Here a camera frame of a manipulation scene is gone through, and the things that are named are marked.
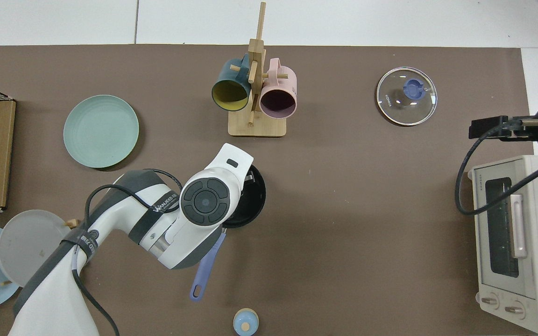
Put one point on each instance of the grey plate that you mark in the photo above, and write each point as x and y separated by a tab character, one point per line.
26	242

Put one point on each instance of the wooden plate rack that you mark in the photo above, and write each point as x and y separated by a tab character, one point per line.
72	223

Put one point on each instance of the dark blue cup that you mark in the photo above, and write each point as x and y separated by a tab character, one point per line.
227	77

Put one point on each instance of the teal round plate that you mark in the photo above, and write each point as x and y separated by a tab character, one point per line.
101	130

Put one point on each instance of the brown table cloth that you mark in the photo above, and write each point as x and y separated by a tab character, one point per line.
343	210

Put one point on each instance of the small blue round thing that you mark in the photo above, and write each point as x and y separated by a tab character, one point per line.
245	322

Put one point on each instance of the pink cup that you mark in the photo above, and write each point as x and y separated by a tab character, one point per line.
280	84

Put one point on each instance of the pale toaster oven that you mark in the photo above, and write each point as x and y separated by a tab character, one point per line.
537	233

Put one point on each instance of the glass lid with blue knob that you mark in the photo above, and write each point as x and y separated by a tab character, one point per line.
407	105

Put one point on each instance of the wooden cup stand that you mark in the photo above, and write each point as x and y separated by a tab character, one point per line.
257	126

